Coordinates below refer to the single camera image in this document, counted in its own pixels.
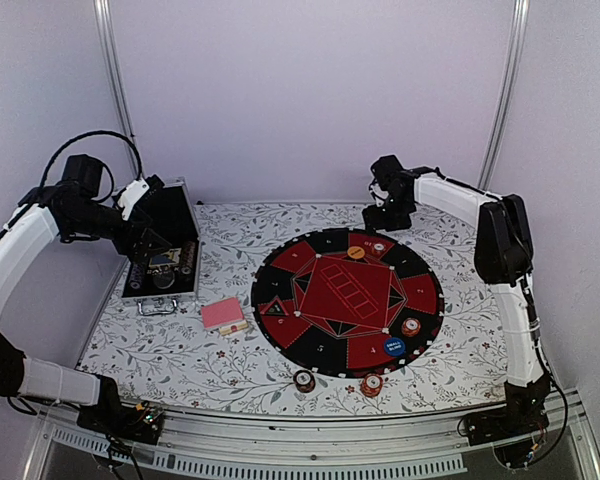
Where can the red playing card deck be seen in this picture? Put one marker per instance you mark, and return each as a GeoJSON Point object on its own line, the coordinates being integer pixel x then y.
{"type": "Point", "coordinates": [222, 313]}

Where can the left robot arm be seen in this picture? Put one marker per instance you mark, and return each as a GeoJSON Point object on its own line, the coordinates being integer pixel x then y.
{"type": "Point", "coordinates": [74, 210]}

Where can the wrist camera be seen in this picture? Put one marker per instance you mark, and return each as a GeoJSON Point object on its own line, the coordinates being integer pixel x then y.
{"type": "Point", "coordinates": [387, 185]}
{"type": "Point", "coordinates": [131, 195]}

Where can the floral table cloth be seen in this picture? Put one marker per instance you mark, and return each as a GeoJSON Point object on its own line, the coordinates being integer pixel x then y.
{"type": "Point", "coordinates": [164, 354]}

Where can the orange poker chip stack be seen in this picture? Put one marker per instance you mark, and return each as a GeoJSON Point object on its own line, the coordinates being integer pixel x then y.
{"type": "Point", "coordinates": [371, 385]}

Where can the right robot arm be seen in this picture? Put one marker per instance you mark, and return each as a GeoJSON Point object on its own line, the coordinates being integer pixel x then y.
{"type": "Point", "coordinates": [503, 259]}

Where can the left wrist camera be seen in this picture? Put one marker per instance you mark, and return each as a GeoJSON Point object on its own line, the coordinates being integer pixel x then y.
{"type": "Point", "coordinates": [131, 195]}

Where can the aluminium poker case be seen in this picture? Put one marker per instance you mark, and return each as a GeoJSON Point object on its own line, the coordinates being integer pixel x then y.
{"type": "Point", "coordinates": [163, 276]}

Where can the round red black poker mat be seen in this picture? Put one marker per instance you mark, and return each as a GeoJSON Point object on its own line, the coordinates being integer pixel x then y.
{"type": "Point", "coordinates": [330, 314]}

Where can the front aluminium rail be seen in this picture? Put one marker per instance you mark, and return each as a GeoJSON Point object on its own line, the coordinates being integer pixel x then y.
{"type": "Point", "coordinates": [198, 444]}

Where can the right aluminium frame post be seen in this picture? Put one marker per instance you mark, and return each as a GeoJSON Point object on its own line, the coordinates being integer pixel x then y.
{"type": "Point", "coordinates": [513, 58]}

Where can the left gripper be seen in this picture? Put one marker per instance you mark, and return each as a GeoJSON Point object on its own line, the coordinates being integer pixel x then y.
{"type": "Point", "coordinates": [138, 251]}

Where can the blue small blind button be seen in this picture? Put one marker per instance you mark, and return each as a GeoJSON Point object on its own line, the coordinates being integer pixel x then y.
{"type": "Point", "coordinates": [394, 347]}

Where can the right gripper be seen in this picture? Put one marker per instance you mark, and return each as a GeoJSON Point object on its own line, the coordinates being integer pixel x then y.
{"type": "Point", "coordinates": [373, 222]}

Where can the aluminium frame post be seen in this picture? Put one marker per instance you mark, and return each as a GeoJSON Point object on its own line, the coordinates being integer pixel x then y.
{"type": "Point", "coordinates": [105, 30]}
{"type": "Point", "coordinates": [513, 58]}

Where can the dark poker chip stack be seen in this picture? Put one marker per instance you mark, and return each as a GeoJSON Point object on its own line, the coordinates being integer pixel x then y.
{"type": "Point", "coordinates": [304, 381]}

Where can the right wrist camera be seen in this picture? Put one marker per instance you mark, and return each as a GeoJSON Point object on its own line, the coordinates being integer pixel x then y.
{"type": "Point", "coordinates": [387, 185]}

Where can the left aluminium frame post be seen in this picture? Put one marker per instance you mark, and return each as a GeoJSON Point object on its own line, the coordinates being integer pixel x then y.
{"type": "Point", "coordinates": [105, 30]}

